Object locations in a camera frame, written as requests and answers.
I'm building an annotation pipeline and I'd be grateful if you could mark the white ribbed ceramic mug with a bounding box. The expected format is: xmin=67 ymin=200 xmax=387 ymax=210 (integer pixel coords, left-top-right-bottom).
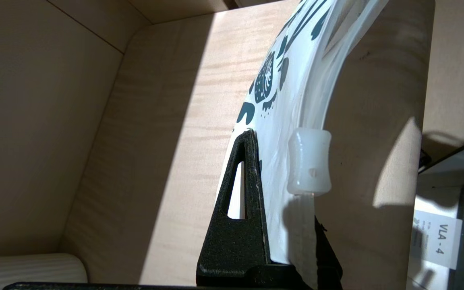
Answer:
xmin=0 ymin=253 xmax=89 ymax=285

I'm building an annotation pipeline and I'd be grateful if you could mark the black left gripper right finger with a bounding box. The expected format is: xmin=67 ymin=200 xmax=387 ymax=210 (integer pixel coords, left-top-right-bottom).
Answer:
xmin=314 ymin=215 xmax=344 ymax=289

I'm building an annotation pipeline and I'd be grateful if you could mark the beige wooden shelf cabinet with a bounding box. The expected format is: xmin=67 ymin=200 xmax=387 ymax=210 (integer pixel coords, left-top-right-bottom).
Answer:
xmin=0 ymin=0 xmax=436 ymax=290

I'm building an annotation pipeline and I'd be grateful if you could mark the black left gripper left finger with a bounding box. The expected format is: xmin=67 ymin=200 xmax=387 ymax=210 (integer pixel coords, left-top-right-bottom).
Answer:
xmin=196 ymin=129 xmax=273 ymax=287

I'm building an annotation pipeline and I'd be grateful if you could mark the white floral pouch bag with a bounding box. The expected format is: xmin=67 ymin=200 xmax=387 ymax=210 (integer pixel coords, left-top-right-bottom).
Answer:
xmin=216 ymin=0 xmax=389 ymax=289

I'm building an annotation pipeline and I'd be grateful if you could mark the white black robot base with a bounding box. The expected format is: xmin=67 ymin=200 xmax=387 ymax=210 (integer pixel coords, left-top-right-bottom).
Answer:
xmin=406 ymin=140 xmax=464 ymax=290

